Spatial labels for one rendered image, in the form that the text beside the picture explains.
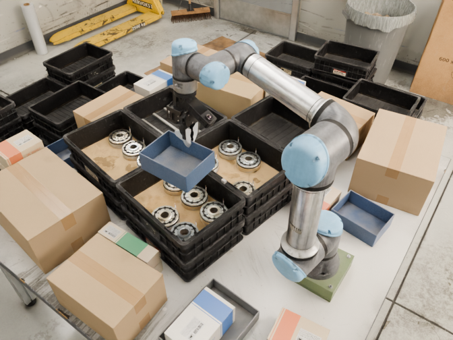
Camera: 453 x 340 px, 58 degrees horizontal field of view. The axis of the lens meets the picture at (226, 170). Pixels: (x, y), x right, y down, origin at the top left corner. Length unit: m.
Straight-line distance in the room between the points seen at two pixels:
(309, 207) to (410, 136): 0.94
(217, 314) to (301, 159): 0.61
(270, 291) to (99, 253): 0.60
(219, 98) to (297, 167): 1.19
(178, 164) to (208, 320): 0.51
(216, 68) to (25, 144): 1.01
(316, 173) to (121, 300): 0.72
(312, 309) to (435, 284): 1.23
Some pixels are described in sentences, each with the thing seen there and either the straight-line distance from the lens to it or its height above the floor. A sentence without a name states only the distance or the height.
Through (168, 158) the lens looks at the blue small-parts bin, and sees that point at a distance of 1.43.
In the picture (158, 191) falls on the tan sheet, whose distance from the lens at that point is 1.66.
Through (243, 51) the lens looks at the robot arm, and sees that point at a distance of 1.24.
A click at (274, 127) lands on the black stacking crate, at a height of 0.83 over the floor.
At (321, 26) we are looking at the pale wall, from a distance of 4.56.
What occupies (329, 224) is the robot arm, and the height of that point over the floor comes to 0.99.
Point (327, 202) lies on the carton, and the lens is 1.72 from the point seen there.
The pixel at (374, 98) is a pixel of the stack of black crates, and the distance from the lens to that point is 2.95.
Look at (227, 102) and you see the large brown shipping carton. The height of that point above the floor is 0.83.
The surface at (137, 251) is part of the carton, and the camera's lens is 1.50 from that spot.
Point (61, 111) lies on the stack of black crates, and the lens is 2.86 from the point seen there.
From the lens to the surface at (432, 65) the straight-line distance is 4.06.
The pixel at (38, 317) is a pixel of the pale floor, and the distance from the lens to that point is 2.46.
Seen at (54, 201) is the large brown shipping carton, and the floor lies 0.90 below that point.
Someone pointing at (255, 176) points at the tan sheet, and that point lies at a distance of 1.70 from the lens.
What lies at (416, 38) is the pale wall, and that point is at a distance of 4.28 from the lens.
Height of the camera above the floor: 2.00
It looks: 43 degrees down
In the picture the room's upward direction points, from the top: straight up
